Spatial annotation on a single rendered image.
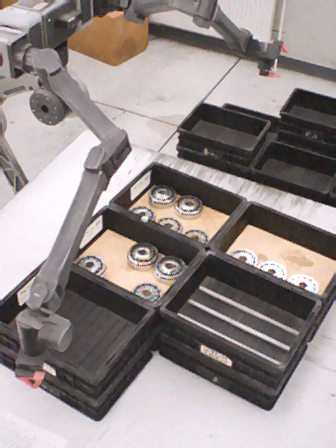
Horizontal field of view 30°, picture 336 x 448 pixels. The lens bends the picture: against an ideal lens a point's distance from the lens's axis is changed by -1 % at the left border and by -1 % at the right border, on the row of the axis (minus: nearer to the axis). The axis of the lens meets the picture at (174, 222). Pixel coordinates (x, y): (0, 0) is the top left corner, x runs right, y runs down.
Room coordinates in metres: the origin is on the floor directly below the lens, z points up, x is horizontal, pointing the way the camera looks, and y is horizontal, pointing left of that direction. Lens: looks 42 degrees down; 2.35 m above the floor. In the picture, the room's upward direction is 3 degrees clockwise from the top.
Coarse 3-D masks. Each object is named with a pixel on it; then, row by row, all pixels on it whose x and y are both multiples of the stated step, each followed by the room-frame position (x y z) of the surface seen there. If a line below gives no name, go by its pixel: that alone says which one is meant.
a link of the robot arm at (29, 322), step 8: (24, 312) 0.93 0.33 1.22; (32, 312) 0.93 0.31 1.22; (24, 320) 0.90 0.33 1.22; (32, 320) 0.90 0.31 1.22; (40, 320) 0.90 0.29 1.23; (24, 328) 0.89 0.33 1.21; (32, 328) 0.89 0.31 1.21; (40, 328) 0.88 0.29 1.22; (24, 336) 0.89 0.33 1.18; (32, 336) 0.89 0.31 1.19
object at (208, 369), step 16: (160, 336) 1.20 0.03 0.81; (160, 352) 1.21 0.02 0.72; (176, 352) 1.18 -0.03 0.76; (192, 352) 1.14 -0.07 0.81; (304, 352) 1.24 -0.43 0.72; (192, 368) 1.15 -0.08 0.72; (208, 368) 1.13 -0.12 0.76; (224, 368) 1.09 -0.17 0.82; (224, 384) 1.09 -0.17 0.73; (240, 384) 1.07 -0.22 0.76; (256, 384) 1.04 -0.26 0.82; (256, 400) 1.04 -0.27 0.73; (272, 400) 1.02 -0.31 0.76
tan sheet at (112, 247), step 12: (108, 240) 1.59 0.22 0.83; (120, 240) 1.59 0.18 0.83; (84, 252) 1.52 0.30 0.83; (96, 252) 1.52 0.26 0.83; (108, 252) 1.53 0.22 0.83; (120, 252) 1.53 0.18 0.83; (108, 264) 1.47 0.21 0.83; (120, 264) 1.47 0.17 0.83; (108, 276) 1.42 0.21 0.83; (120, 276) 1.42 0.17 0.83; (132, 276) 1.42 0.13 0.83; (144, 276) 1.43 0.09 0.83; (132, 288) 1.37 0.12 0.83
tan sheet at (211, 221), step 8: (144, 200) 1.81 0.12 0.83; (152, 208) 1.77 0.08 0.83; (208, 208) 1.78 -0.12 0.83; (160, 216) 1.72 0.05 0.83; (168, 216) 1.73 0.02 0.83; (176, 216) 1.73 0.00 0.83; (208, 216) 1.74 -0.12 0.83; (216, 216) 1.74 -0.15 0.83; (224, 216) 1.74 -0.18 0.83; (184, 224) 1.69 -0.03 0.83; (192, 224) 1.69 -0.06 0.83; (200, 224) 1.69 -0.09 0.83; (208, 224) 1.69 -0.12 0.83; (216, 224) 1.70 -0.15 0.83; (208, 232) 1.65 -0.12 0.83
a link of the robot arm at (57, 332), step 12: (36, 288) 0.97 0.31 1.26; (36, 300) 0.94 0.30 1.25; (48, 312) 0.92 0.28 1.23; (48, 324) 0.90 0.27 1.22; (60, 324) 0.90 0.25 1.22; (72, 324) 0.91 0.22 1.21; (48, 336) 0.87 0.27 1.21; (60, 336) 0.87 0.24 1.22; (72, 336) 0.90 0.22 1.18; (60, 348) 0.85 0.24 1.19
